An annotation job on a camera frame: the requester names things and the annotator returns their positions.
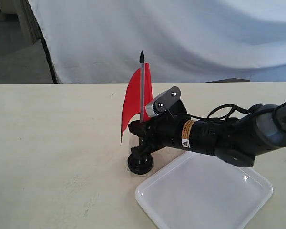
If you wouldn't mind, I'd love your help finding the black backdrop stand pole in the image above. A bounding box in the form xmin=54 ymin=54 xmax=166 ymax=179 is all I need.
xmin=39 ymin=28 xmax=58 ymax=84

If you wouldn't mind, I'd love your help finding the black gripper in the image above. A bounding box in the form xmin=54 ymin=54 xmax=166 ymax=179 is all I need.
xmin=129 ymin=112 xmax=192 ymax=158

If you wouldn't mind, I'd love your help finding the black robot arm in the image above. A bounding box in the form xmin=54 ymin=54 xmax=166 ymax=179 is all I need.
xmin=127 ymin=95 xmax=286 ymax=174

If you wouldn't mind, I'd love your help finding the black round flag base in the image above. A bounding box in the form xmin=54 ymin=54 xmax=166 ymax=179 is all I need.
xmin=127 ymin=154 xmax=153 ymax=175

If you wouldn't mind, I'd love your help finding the red flag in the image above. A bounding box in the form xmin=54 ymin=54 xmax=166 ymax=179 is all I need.
xmin=121 ymin=52 xmax=153 ymax=136

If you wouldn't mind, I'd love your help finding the white backdrop cloth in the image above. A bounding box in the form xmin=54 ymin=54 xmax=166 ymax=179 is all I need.
xmin=30 ymin=0 xmax=286 ymax=83

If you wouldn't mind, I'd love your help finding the white plastic tray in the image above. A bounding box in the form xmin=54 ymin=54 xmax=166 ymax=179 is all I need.
xmin=135 ymin=151 xmax=273 ymax=229

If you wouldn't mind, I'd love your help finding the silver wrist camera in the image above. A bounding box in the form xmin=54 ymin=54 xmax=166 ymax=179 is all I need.
xmin=145 ymin=86 xmax=181 ymax=118

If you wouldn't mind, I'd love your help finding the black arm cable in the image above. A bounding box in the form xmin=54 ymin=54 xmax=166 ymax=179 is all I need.
xmin=187 ymin=103 xmax=253 ymax=123

